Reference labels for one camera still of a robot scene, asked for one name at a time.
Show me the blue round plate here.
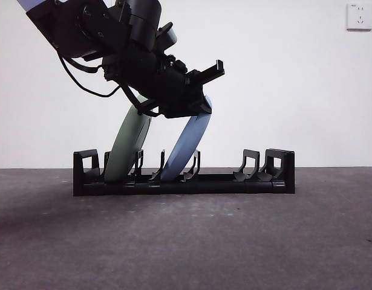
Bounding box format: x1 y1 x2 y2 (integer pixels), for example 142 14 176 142
160 95 213 181

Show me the green round plate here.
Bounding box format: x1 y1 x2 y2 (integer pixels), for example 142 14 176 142
104 93 152 184

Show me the black plate rack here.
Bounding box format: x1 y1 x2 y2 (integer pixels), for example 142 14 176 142
73 149 296 196

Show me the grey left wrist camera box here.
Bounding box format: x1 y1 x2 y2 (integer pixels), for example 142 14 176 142
157 23 178 50

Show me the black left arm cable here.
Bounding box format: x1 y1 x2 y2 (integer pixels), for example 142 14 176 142
57 54 123 98

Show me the white wall socket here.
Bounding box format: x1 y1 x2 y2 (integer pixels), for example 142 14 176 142
345 3 372 31

